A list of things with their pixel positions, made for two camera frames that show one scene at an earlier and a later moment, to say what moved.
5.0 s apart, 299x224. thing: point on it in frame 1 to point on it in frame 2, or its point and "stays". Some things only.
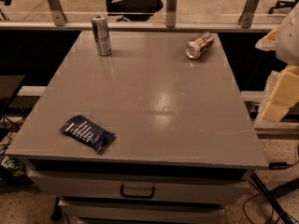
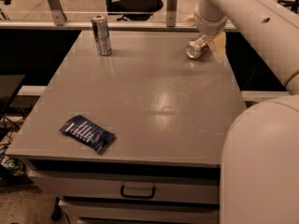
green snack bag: x=13 y=165 stays
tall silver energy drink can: x=102 y=36 stays
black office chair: x=128 y=2 stays
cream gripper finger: x=268 y=43 to x=206 y=25
